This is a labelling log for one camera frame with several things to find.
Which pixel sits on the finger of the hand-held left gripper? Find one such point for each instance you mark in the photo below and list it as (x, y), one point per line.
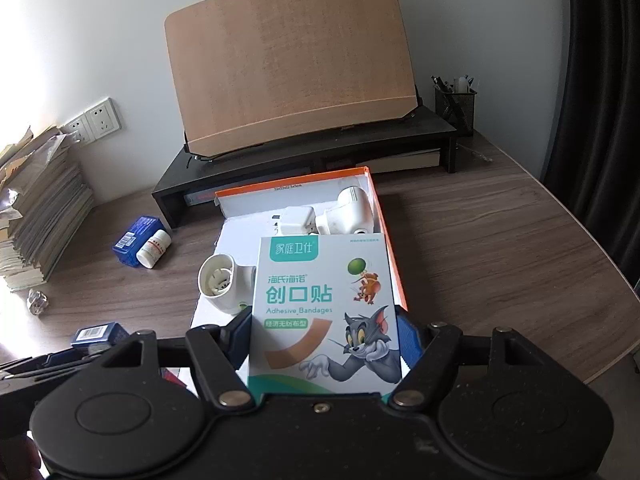
(55, 364)

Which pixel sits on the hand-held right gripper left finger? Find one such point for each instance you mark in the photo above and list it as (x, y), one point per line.
(240, 340)

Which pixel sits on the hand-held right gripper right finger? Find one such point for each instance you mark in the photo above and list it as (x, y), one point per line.
(407, 340)

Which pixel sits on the white cartoon bandage box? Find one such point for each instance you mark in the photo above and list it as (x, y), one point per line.
(320, 310)

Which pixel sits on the orange cardboard box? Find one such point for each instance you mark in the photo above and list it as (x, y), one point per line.
(240, 205)

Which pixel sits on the person's left hand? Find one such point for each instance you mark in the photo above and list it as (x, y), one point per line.
(17, 457)

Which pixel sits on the dark blue small box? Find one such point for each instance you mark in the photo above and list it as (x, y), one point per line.
(100, 335)

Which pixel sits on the white round-mouth device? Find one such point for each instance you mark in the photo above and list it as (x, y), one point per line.
(222, 282)

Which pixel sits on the crumpled clear plastic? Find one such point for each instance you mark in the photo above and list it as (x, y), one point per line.
(38, 302)

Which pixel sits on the white pill bottle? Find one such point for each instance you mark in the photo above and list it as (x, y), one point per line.
(154, 249)

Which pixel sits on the white plug adapter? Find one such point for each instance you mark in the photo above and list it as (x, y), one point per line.
(294, 220)

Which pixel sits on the white cylindrical handheld device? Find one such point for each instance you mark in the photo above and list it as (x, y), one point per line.
(347, 210)

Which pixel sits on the blue medicine box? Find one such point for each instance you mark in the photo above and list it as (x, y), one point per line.
(135, 235)

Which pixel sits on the stack of papers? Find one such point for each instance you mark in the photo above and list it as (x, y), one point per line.
(42, 210)

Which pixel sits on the beige book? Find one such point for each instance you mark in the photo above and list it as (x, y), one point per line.
(407, 160)

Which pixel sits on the black monitor riser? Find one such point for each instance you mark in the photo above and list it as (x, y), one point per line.
(310, 147)

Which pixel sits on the black mesh pen holder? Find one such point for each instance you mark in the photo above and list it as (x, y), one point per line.
(456, 110)

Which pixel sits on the black pens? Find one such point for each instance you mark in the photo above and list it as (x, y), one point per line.
(442, 85)

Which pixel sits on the white glue bottle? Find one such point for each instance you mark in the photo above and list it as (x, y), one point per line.
(464, 84)

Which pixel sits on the wooden reading stand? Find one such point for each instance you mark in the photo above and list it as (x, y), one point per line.
(295, 55)

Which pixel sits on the white wall socket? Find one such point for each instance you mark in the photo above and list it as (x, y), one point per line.
(76, 130)
(102, 119)

